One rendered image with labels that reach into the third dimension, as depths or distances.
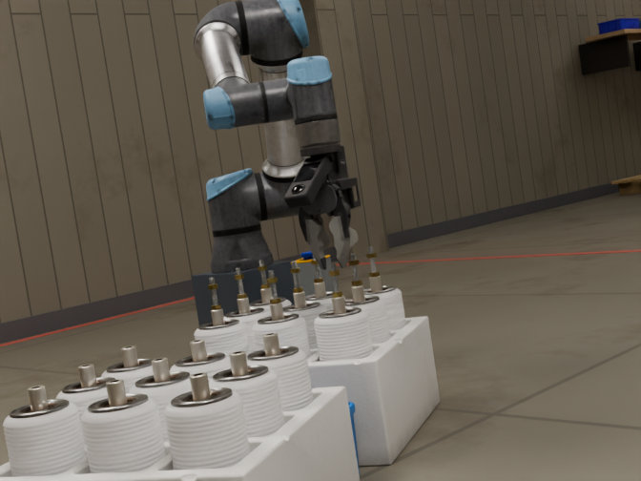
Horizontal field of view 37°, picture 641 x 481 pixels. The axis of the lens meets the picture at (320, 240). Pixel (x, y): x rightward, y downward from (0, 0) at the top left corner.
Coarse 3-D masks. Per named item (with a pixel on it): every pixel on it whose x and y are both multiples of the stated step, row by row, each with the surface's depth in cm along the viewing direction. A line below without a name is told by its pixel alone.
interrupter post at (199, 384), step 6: (204, 372) 119; (192, 378) 117; (198, 378) 117; (204, 378) 118; (192, 384) 118; (198, 384) 117; (204, 384) 118; (192, 390) 118; (198, 390) 117; (204, 390) 118; (198, 396) 117; (204, 396) 118; (210, 396) 118
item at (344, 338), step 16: (320, 320) 168; (336, 320) 166; (352, 320) 166; (320, 336) 168; (336, 336) 166; (352, 336) 166; (368, 336) 168; (320, 352) 169; (336, 352) 166; (352, 352) 166; (368, 352) 168
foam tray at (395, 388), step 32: (416, 320) 194; (384, 352) 167; (416, 352) 185; (320, 384) 165; (352, 384) 163; (384, 384) 164; (416, 384) 183; (384, 416) 162; (416, 416) 180; (384, 448) 162
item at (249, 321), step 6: (264, 312) 188; (228, 318) 186; (234, 318) 186; (240, 318) 185; (246, 318) 185; (252, 318) 185; (258, 318) 185; (246, 324) 185; (252, 324) 185; (246, 330) 185; (252, 330) 185; (252, 336) 185; (252, 342) 185; (252, 348) 185
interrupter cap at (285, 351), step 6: (282, 348) 143; (288, 348) 142; (294, 348) 141; (252, 354) 142; (258, 354) 141; (264, 354) 142; (282, 354) 137; (288, 354) 138; (252, 360) 138; (258, 360) 137; (264, 360) 137
